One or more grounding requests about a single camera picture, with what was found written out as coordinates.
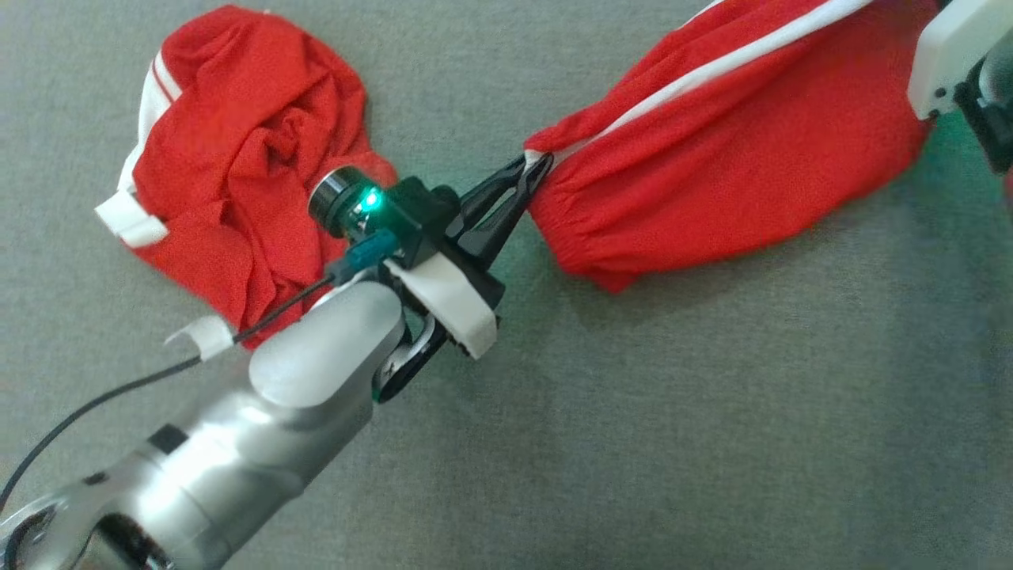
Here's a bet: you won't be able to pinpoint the white cable clip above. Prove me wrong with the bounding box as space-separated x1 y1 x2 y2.
165 315 236 363

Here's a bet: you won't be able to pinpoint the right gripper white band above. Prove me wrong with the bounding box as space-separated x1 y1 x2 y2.
908 0 1013 175

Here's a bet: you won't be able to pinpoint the red shorts with white stripe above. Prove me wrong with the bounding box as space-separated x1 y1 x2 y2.
522 0 943 294

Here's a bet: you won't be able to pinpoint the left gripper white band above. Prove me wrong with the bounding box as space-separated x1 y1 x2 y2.
370 154 553 405

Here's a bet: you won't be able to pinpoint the black left cable teal plug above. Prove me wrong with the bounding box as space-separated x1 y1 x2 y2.
0 230 400 511

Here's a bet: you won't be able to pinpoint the grey fabric sofa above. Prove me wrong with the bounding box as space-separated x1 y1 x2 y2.
0 0 1013 570

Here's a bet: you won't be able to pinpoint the red jersey with white panels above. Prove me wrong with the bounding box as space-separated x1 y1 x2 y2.
95 4 399 349

